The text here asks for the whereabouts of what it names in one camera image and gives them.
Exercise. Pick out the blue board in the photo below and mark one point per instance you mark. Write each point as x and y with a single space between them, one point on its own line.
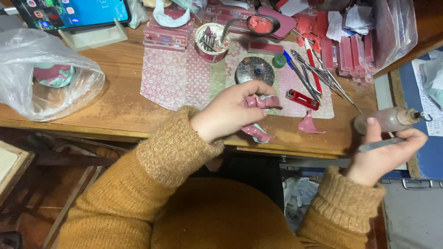
429 155

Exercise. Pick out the person's mustard sweater torso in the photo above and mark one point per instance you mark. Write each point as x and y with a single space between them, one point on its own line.
221 218

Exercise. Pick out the stack of pink wax boxes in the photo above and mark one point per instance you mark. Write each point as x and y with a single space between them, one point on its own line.
166 36

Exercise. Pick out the pink teal dental model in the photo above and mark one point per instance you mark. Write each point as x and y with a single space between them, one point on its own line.
53 75

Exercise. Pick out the crumpled pale plastic bag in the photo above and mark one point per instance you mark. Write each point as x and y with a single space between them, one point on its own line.
434 79

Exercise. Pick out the large clear plastic pouch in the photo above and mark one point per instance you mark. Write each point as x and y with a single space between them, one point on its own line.
394 31

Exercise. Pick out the metal wax spatula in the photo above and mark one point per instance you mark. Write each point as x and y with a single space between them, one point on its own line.
380 144

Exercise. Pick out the pink wax sheet piece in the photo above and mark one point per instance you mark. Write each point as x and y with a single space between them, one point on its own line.
307 125

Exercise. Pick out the black smartphone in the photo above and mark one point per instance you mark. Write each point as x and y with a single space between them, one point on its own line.
72 12

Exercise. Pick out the crumpled clear plastic wrap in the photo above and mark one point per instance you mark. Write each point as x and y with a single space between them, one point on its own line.
136 12

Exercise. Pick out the red lighter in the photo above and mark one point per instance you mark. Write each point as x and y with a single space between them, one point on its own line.
301 99

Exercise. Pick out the pink wax denture teal model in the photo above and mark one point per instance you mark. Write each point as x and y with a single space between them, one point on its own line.
268 102

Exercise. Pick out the green cap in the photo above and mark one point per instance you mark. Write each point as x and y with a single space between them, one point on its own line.
279 61

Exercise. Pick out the pink floral mat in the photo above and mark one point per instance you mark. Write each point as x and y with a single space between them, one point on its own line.
180 79

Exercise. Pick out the heap of red wax scraps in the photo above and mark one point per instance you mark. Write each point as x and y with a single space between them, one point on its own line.
309 29

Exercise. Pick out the pink wax block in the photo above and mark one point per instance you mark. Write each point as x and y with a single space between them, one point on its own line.
264 47

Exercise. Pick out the handwritten paper note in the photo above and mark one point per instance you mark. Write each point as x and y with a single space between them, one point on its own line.
424 90

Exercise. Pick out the paper cup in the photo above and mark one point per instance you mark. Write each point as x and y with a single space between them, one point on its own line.
213 55

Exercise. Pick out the round metal burner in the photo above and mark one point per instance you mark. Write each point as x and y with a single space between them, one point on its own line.
254 71

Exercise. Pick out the thin metal dental instrument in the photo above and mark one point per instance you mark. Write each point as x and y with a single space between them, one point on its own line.
341 88

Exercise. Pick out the cream phone stand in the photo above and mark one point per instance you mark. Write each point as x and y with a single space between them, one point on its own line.
93 36

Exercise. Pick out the clear plastic bag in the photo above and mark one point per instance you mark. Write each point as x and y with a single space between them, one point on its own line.
27 100

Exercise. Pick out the metal ladle with red wax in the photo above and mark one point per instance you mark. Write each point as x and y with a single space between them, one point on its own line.
261 25

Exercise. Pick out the heap of white papers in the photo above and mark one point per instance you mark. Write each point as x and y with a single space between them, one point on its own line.
349 22

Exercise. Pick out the blue pen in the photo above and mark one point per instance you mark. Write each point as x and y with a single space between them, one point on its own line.
294 67

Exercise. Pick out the bunch of dental burs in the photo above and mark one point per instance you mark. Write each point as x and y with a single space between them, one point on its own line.
209 40

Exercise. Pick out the row of upright pink boxes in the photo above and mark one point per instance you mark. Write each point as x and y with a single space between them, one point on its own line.
346 55

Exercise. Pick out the person's right hand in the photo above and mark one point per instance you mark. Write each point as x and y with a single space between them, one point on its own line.
375 160

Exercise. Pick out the metal pliers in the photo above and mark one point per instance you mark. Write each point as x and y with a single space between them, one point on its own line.
316 71

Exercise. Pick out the pile of flat pink boxes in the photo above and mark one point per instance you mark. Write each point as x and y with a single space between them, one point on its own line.
228 13

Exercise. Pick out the mauve plastic case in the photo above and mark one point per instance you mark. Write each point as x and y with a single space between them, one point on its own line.
287 24

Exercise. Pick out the person's left hand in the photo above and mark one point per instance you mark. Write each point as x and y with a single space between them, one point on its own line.
221 110

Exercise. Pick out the white printed plastic bag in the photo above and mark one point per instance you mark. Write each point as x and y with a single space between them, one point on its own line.
299 200

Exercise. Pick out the wooden stool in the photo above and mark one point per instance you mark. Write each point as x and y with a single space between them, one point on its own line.
12 166

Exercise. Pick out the cloudy plastic torch bottle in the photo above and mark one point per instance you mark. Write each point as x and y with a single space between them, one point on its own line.
391 119

